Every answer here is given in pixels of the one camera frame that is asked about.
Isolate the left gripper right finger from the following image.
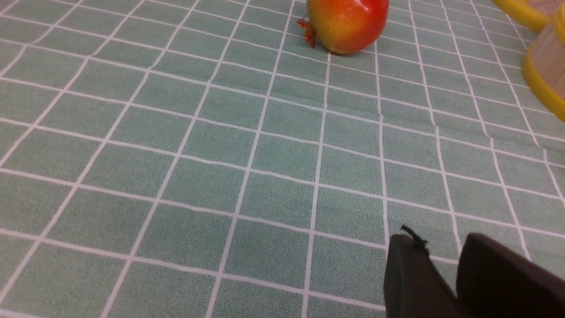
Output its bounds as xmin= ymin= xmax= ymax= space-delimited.
xmin=456 ymin=233 xmax=565 ymax=318

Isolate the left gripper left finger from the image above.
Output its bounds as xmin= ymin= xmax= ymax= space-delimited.
xmin=383 ymin=225 xmax=468 ymax=318

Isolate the bamboo steamer tray yellow rim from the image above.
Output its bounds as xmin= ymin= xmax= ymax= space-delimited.
xmin=521 ymin=4 xmax=565 ymax=122

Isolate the woven bamboo steamer lid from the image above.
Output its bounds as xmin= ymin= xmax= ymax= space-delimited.
xmin=492 ymin=0 xmax=564 ymax=34

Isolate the red pomegranate toy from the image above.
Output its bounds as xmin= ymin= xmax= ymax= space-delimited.
xmin=297 ymin=0 xmax=389 ymax=56

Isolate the green checkered tablecloth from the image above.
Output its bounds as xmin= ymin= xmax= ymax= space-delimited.
xmin=0 ymin=0 xmax=564 ymax=318

